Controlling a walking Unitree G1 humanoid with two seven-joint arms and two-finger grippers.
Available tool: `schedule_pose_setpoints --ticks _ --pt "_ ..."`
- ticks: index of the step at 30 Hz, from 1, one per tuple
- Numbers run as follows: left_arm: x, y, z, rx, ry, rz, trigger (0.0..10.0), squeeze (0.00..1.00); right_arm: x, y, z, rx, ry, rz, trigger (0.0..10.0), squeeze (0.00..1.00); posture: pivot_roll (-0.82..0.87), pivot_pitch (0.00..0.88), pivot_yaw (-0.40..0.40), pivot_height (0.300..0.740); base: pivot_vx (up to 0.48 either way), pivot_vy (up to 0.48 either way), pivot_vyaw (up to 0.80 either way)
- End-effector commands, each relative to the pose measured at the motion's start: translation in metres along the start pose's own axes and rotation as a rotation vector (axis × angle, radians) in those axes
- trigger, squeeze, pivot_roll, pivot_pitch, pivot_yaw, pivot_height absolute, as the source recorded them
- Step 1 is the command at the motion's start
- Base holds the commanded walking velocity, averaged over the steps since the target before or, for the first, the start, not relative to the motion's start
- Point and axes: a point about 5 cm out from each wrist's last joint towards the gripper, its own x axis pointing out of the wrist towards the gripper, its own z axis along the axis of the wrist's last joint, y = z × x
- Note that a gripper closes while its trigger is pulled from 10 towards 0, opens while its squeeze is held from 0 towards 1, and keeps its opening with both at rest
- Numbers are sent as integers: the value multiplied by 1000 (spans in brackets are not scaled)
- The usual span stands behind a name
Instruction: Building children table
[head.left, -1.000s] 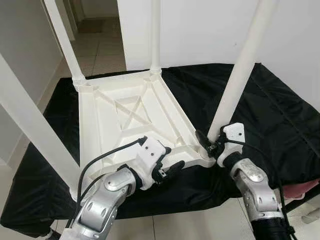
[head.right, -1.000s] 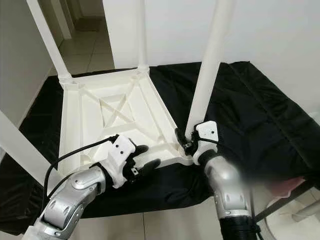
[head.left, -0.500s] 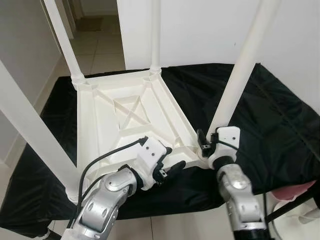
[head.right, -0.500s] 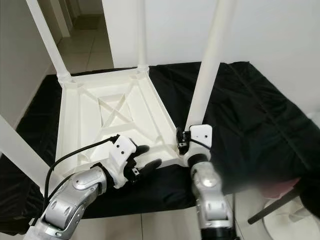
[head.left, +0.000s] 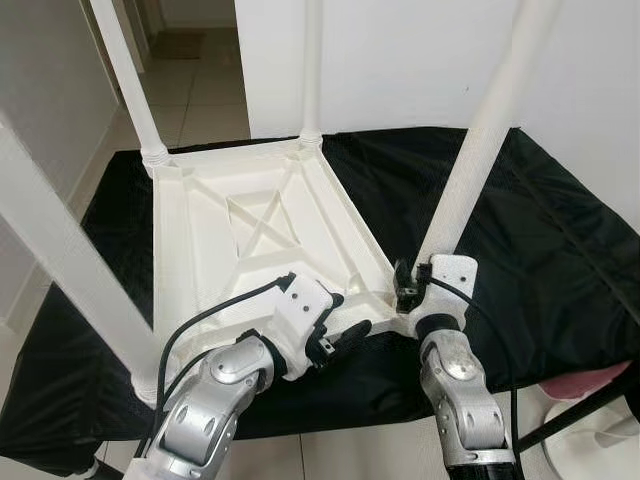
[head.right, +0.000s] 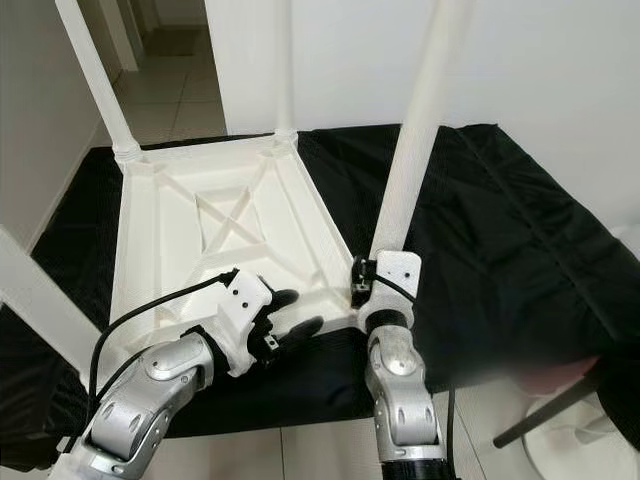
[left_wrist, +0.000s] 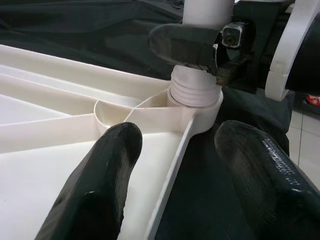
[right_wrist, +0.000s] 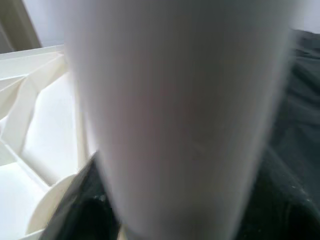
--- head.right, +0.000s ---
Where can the white plastic table top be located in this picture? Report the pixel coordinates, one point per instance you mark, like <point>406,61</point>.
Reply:
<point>210,250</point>

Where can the white plastic table leg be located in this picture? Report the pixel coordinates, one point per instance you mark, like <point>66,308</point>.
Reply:
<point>105,80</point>
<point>40,300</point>
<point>285,70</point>
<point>420,130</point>

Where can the black table cloth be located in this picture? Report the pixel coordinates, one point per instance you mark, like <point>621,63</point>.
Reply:
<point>520,230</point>

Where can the black stand pole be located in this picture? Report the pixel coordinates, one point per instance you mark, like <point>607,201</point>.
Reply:
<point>550,410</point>

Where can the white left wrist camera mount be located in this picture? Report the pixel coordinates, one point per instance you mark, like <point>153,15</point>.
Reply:
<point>245,298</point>

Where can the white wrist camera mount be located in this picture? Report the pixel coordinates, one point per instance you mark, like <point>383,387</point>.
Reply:
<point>245,298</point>
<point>400,270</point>

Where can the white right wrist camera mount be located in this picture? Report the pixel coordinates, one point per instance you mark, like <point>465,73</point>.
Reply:
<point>400,270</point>

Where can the white door frame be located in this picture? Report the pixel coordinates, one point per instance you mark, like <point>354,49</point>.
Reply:
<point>122,35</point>

